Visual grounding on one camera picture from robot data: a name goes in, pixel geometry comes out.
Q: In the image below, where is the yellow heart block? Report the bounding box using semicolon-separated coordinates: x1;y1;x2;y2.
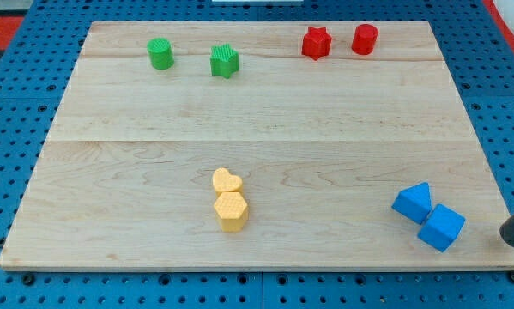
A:
212;167;243;196

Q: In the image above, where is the green cylinder block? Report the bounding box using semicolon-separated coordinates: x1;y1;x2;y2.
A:
147;38;174;70

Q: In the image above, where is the red star block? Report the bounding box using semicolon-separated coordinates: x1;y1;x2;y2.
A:
301;27;332;61

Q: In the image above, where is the wooden board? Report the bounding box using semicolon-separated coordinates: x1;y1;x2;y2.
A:
0;21;514;272

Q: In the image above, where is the red cylinder block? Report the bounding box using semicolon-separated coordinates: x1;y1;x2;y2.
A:
351;24;378;55

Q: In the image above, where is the blue cube block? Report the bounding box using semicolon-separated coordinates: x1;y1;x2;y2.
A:
417;203;466;252

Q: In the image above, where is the yellow hexagon block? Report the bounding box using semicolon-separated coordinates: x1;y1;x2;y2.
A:
214;192;249;233

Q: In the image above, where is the green star block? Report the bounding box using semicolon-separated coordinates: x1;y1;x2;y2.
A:
210;44;239;79

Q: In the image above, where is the blue triangle block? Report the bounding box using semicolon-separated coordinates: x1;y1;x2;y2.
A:
391;182;432;224

